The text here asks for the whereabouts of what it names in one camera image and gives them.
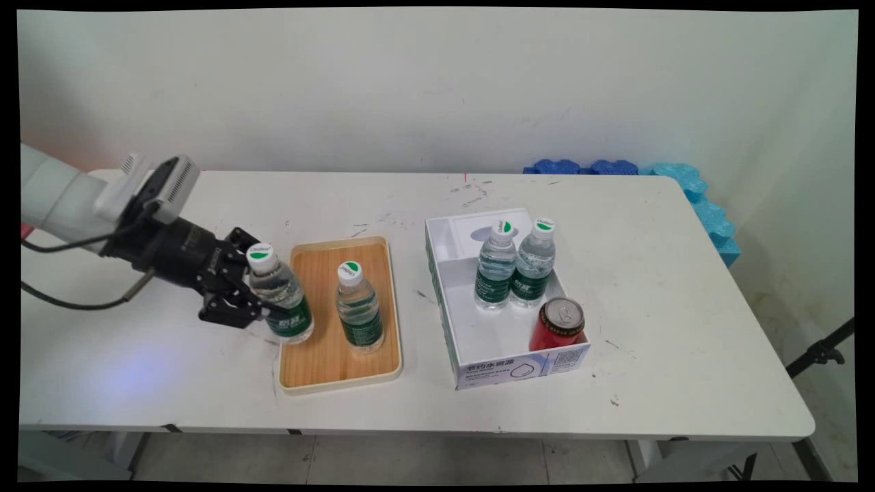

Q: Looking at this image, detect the red drink can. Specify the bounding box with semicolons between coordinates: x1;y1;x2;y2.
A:
528;297;587;353

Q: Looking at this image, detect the black camera cable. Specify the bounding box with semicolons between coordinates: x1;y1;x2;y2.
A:
21;210;159;255

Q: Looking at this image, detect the white cardboard box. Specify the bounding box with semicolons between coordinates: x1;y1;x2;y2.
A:
425;208;592;392

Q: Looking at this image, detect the black tripod leg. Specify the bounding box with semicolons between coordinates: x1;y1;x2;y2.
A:
785;318;857;380

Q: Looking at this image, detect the dark blue foam mat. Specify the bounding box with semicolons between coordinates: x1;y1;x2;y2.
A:
523;159;641;176

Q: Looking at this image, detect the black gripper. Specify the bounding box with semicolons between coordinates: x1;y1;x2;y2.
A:
101;216;291;331

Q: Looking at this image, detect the black cable with metal plug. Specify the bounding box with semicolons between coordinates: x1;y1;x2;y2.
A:
21;268;157;312

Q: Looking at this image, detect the light blue foam mat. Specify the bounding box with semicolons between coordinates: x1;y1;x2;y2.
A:
639;162;742;269

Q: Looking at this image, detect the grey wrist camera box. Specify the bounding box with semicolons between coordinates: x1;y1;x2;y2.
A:
137;156;201;225

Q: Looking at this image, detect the grey table leg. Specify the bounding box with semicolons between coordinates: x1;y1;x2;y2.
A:
625;439;761;483
19;430;150;482

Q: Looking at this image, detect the wooden tray with cream rim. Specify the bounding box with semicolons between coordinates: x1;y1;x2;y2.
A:
278;236;404;396

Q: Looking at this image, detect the water bottle green label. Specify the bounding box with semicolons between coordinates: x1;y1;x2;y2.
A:
474;219;518;312
334;260;386;356
509;217;556;309
246;243;315;345

